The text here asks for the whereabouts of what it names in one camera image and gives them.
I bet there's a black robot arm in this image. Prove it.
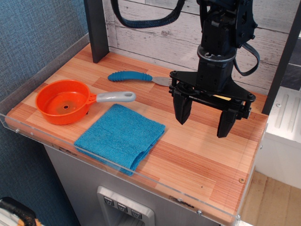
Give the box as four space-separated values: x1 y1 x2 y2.
170 0 260 138

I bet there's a black orange object corner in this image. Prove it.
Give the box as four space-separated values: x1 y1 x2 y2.
0 197 42 226

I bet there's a blue folded cloth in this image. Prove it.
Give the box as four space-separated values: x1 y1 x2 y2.
74 104 166 176

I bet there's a silver dispenser button panel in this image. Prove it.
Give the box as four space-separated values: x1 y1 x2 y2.
97 186 155 226

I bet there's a black sleeved cable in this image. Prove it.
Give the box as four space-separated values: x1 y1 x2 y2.
110 0 186 28

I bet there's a blue handled metal fork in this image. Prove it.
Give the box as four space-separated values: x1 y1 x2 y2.
108 71 172 87

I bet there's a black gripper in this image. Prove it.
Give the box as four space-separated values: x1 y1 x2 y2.
169 59 256 138

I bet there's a grey toy fridge cabinet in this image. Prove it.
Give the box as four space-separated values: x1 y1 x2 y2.
45 146 217 226

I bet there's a dark grey right post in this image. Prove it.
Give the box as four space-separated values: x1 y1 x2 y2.
262 3 301 115

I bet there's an orange toy pan grey handle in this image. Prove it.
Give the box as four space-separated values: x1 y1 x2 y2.
35 80 136 125

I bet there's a dark grey post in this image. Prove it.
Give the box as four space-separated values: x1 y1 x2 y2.
84 0 109 63
262 3 301 115

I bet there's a white ribbed appliance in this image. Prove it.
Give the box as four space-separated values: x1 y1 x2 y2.
255 87 301 188

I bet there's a dark grey left post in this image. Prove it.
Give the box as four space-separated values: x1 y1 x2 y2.
84 0 109 63

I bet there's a yellow toy banana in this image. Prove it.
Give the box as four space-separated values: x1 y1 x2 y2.
213 95 231 101

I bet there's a clear acrylic guard rail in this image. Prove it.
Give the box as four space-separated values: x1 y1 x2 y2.
0 37 268 226

